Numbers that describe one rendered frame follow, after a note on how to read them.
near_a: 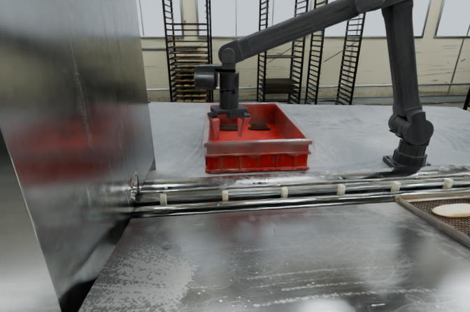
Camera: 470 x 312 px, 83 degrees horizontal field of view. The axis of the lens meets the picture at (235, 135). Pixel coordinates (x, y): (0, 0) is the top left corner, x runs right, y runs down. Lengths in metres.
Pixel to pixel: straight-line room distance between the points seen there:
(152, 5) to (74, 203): 4.72
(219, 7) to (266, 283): 4.74
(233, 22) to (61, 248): 4.73
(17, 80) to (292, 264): 0.37
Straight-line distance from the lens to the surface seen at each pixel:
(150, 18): 5.01
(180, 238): 0.47
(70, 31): 0.41
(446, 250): 0.52
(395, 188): 0.77
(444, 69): 6.81
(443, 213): 0.62
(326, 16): 0.78
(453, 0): 6.66
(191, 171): 0.82
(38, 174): 0.32
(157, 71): 5.04
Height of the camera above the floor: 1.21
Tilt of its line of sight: 21 degrees down
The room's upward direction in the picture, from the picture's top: straight up
